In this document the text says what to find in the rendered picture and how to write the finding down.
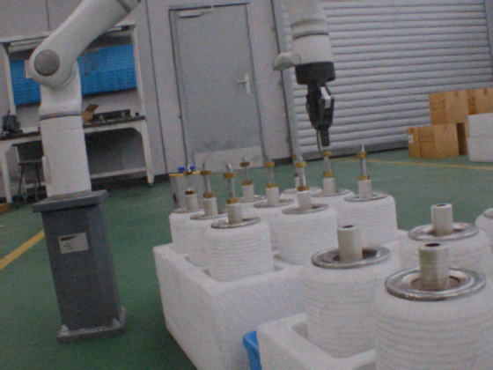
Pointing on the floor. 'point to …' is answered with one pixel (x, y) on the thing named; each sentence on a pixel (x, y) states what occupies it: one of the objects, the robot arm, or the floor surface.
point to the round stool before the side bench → (33, 181)
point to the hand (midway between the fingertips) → (323, 139)
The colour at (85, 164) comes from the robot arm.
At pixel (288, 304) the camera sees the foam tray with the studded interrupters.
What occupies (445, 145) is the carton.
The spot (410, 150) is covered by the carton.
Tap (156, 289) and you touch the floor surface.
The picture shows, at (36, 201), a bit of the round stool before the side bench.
